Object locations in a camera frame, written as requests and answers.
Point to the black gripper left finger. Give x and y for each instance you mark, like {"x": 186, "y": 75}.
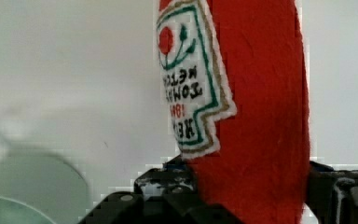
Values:
{"x": 165, "y": 195}

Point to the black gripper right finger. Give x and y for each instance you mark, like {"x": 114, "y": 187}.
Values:
{"x": 332, "y": 195}

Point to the red plush ketchup bottle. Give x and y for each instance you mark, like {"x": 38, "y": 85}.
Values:
{"x": 235, "y": 81}

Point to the green cup with handle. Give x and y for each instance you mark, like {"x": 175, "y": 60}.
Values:
{"x": 41, "y": 190}

